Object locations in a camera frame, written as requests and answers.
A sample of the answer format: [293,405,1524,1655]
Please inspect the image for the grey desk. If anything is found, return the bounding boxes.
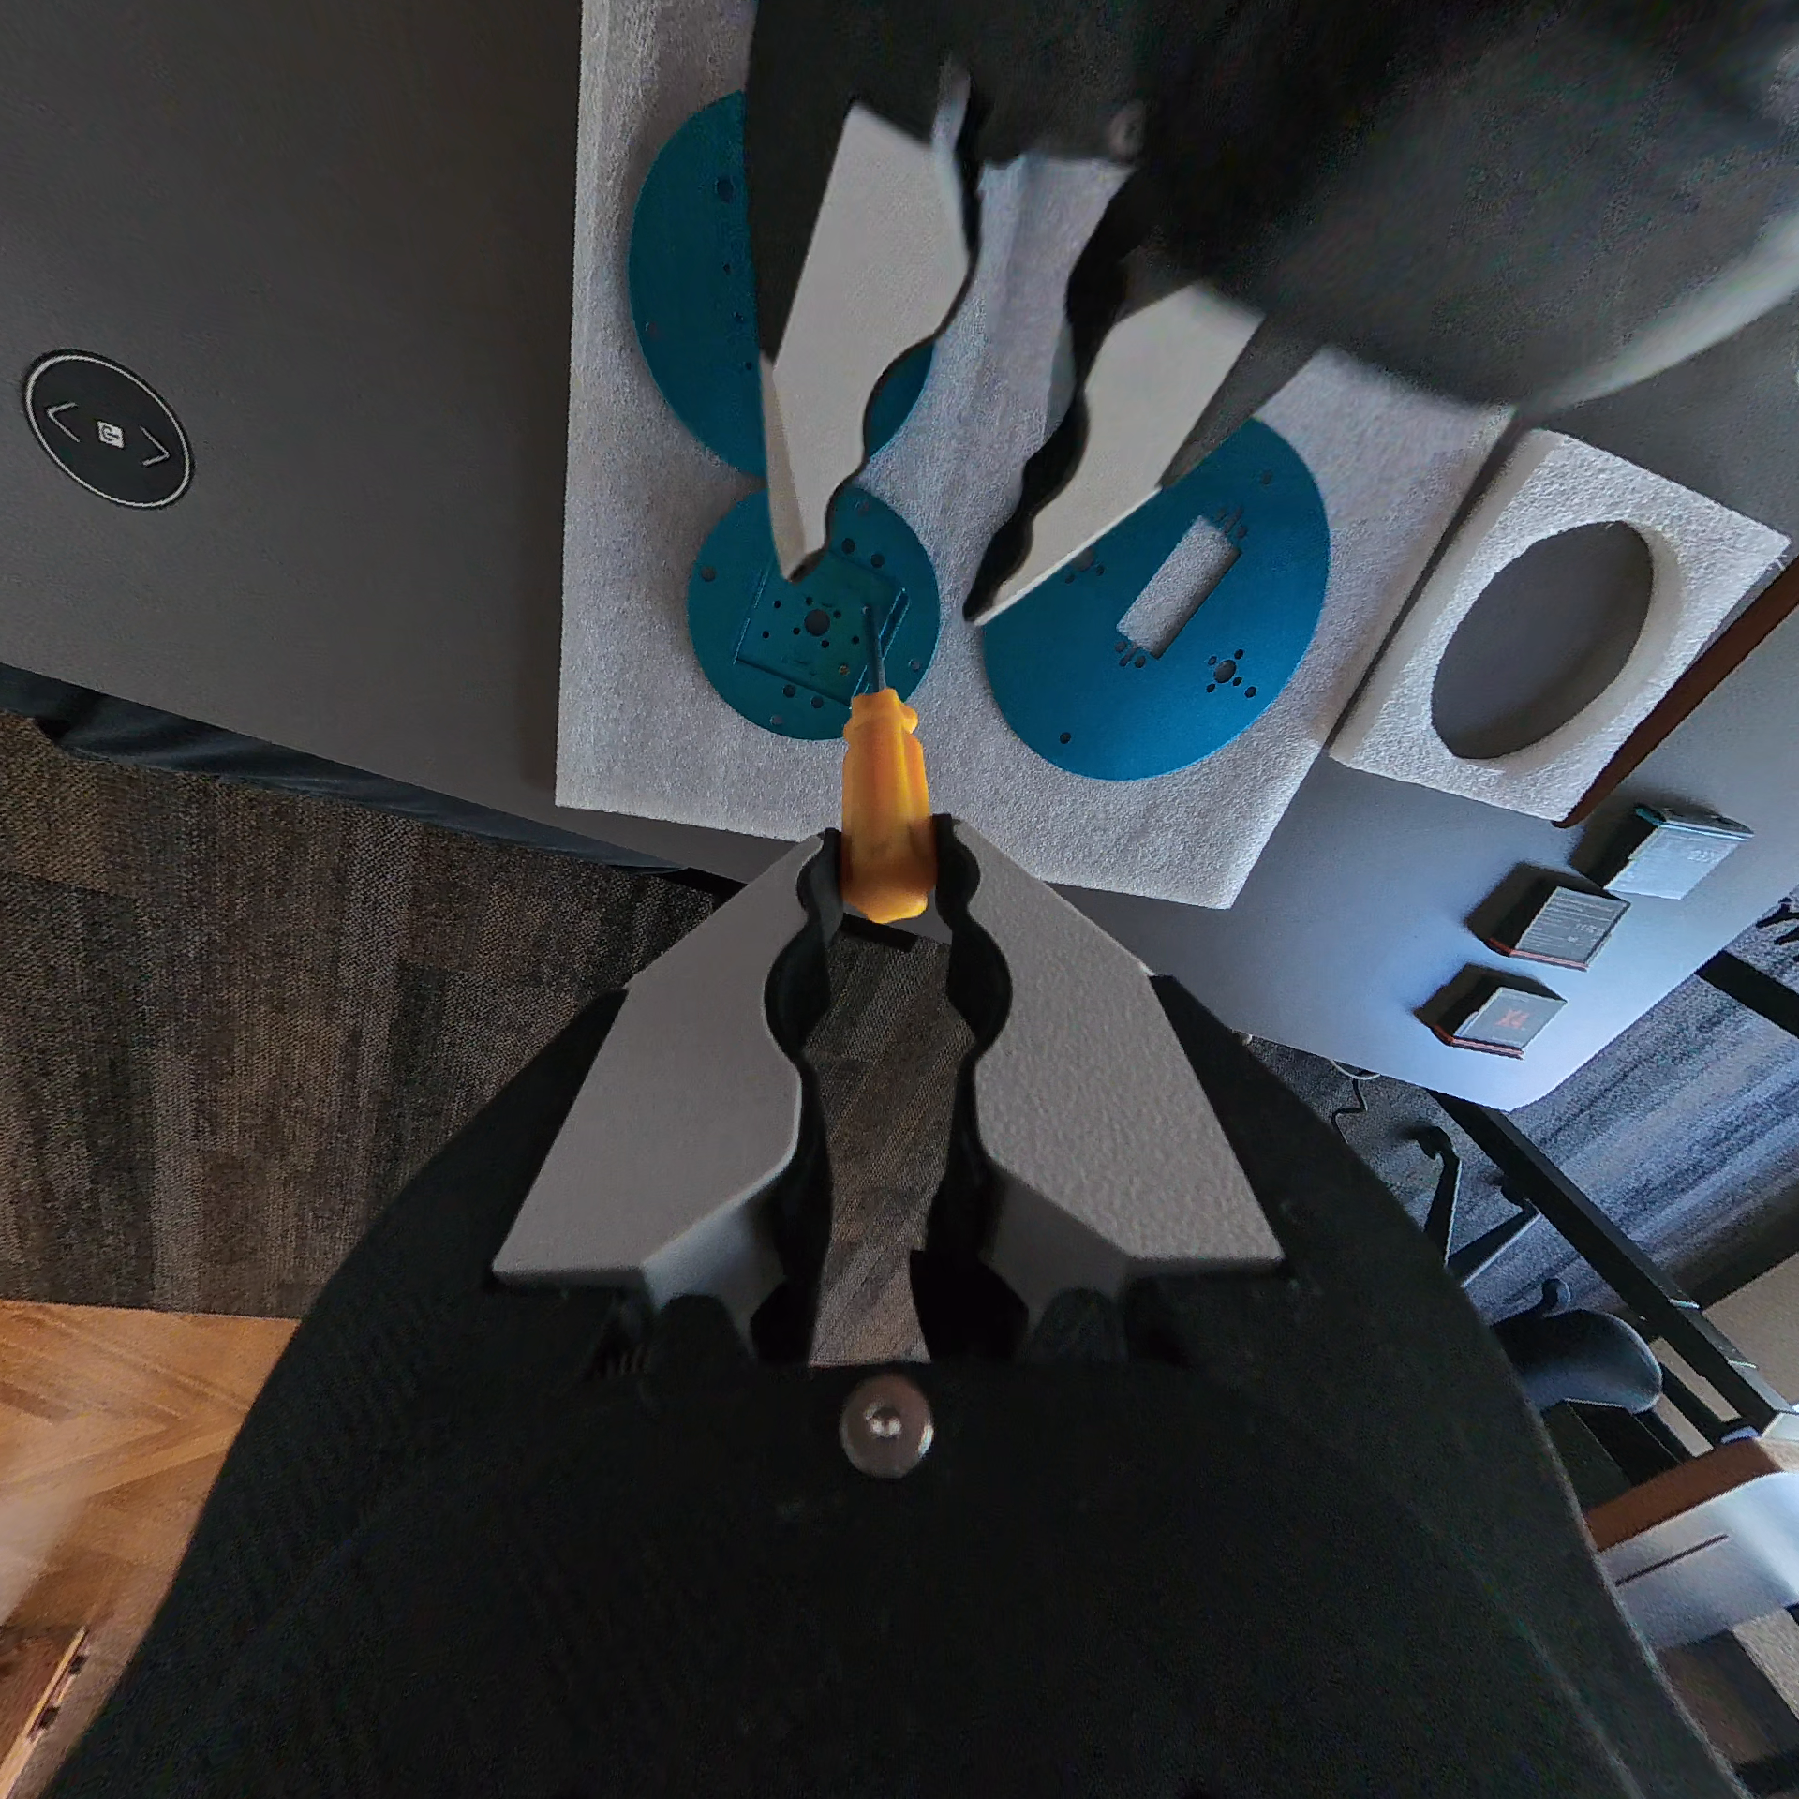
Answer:
[0,0,1799,1113]

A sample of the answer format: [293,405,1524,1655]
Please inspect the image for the small box red mark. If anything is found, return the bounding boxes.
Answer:
[1417,965,1569,1059]

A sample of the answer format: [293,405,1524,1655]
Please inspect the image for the blue square perforated bracket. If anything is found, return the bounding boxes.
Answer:
[737,547,909,697]

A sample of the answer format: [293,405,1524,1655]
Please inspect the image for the blue round plate rectangular slot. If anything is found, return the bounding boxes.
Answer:
[979,418,1333,782]

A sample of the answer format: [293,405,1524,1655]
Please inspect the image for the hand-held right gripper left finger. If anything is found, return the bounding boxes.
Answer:
[491,829,849,1363]

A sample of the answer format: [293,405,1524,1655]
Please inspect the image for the white foam sheet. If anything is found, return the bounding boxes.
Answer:
[555,0,1520,909]

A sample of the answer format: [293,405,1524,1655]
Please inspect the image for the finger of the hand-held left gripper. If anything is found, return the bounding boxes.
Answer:
[960,270,1271,630]
[756,70,982,581]

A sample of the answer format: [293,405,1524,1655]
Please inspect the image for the blue round plate small holes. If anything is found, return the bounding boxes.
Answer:
[628,90,937,480]

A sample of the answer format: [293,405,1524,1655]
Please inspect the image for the white foam block round hole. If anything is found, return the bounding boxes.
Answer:
[1327,427,1794,827]

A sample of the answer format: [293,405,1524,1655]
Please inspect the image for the black office chair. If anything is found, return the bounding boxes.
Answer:
[1412,1125,1668,1423]

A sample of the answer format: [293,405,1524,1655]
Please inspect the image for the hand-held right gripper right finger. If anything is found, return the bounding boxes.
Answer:
[939,815,1288,1359]

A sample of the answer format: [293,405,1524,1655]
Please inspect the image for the round black desk control button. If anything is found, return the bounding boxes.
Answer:
[21,351,195,512]

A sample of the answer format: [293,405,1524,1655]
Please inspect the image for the yellow-handled screwdriver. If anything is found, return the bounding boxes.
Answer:
[836,602,945,928]

